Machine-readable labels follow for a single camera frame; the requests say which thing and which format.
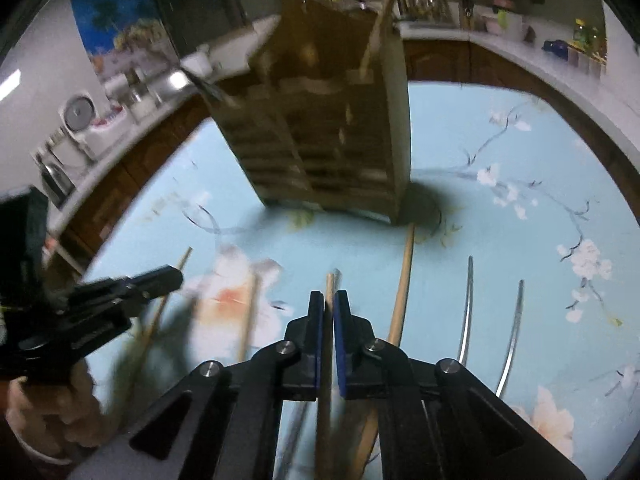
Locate stacked pastel cups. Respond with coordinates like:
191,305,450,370
483,0,527,42

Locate person's left hand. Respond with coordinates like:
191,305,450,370
1,360,106,465

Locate metal chopstick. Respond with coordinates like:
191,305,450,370
274,402,309,480
458,256,474,365
495,280,525,398

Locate wooden lower cabinets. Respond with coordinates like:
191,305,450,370
46,32,639,273

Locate tropical beach poster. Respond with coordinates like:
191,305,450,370
70,0,178,82

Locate steel electric kettle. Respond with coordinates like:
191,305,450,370
40,162,76,209

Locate green yellow drink bottle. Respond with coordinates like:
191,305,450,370
573,18,602,56

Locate white ceramic pot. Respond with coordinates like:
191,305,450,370
180,44,214,78

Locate metal spoon in holder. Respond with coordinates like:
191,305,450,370
172,68,240,107

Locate floral light blue tablecloth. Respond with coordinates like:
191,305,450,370
87,84,639,479

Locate dark kitchen window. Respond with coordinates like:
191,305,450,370
146,0,321,59

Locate utensil drying rack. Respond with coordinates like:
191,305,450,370
397,0,454,27

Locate white rice cooker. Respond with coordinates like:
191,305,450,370
58,93,134,162

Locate wooden chopstick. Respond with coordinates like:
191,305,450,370
346,223,416,480
314,269,340,479
117,246,194,406
238,272,260,362
359,0,396,79

